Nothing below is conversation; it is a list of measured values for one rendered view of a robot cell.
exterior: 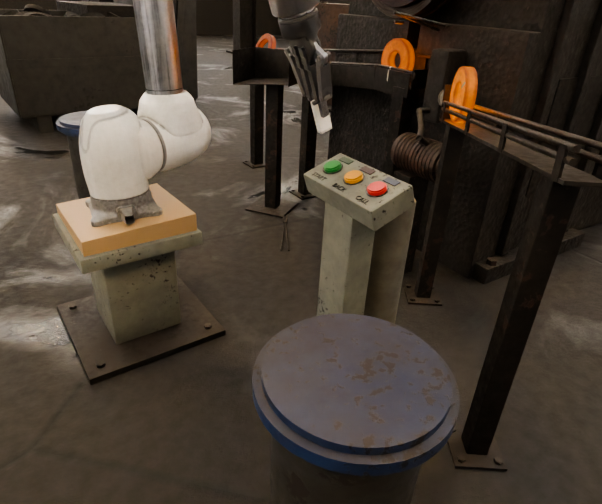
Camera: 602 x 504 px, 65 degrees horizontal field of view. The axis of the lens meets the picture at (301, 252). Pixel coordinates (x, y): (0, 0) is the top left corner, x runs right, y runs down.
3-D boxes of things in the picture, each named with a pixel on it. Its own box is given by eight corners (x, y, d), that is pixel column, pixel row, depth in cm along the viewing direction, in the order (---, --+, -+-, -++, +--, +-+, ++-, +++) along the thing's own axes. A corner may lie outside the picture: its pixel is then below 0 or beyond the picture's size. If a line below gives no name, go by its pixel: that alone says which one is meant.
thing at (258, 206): (254, 194, 249) (254, 46, 215) (300, 204, 241) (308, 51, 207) (235, 208, 233) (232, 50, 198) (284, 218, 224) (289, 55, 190)
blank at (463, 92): (459, 131, 143) (448, 130, 144) (459, 84, 146) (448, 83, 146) (478, 107, 128) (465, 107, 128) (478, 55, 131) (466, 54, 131)
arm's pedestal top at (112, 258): (82, 275, 116) (79, 260, 114) (54, 226, 138) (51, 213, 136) (203, 244, 133) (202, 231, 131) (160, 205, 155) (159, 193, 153)
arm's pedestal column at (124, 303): (90, 385, 126) (68, 287, 111) (57, 310, 154) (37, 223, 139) (225, 335, 147) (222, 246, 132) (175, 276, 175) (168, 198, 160)
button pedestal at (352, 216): (329, 353, 141) (349, 151, 112) (383, 406, 124) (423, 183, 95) (283, 371, 134) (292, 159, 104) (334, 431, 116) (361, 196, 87)
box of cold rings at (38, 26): (130, 101, 437) (118, 5, 399) (166, 120, 379) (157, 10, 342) (3, 111, 380) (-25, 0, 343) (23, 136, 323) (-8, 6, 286)
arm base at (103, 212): (93, 234, 118) (88, 213, 115) (85, 203, 135) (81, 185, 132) (167, 220, 125) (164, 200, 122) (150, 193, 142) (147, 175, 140)
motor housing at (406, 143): (395, 258, 195) (417, 128, 170) (435, 283, 179) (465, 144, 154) (371, 266, 189) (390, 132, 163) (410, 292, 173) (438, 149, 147)
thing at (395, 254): (369, 341, 147) (393, 183, 122) (396, 364, 138) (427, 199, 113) (339, 354, 141) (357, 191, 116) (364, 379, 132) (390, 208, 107)
